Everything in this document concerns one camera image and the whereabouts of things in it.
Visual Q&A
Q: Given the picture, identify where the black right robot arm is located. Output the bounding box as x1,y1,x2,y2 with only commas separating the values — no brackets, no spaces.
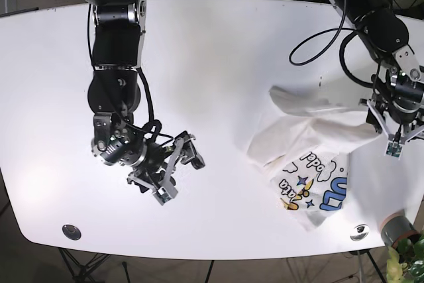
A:
86,0,205,204

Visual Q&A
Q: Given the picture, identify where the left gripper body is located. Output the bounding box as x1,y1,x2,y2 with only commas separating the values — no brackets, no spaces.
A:
374,71,423,131

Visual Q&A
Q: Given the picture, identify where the silver table grommet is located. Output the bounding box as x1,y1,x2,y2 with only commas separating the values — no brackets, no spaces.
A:
62,224,81,241
349,224,370,242

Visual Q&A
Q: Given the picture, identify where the grey plant pot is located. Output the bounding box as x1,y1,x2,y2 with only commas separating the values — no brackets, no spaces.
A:
380,211,420,248

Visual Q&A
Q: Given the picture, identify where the white printed T-shirt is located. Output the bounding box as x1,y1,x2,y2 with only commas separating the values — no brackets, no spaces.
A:
246,86,378,231

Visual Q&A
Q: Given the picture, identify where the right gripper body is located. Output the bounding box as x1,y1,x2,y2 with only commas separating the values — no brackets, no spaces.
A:
91,114,173,171

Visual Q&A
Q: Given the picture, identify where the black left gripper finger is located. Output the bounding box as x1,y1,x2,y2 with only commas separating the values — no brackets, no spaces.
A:
384,127,423,158
366,101,392,144

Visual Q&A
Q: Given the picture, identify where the left silver table grommet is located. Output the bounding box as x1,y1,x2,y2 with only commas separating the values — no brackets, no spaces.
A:
62,224,81,241

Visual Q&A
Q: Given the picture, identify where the right silver table grommet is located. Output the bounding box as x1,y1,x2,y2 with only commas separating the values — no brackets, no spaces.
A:
349,224,370,242

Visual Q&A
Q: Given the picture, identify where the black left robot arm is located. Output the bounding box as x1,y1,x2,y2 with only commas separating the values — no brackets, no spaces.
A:
328,0,423,158

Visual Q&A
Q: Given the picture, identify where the green potted plant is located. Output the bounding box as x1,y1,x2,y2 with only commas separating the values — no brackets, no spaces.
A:
386,233,423,282

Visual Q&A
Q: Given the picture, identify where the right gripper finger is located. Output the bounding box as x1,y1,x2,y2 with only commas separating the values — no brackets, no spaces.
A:
166,131,205,181
127,168,178,205

